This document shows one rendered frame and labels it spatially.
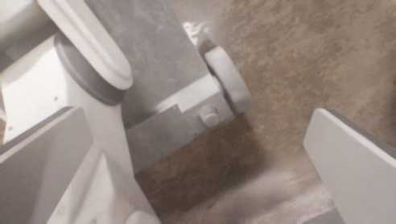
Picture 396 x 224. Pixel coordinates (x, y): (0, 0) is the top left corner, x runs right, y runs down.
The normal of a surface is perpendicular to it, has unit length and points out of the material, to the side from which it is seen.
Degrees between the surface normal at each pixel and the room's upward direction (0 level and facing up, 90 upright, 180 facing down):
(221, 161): 0
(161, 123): 0
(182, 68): 0
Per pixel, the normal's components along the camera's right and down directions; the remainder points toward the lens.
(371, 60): 0.14, 0.46
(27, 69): -0.25, -0.21
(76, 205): 0.86, -0.50
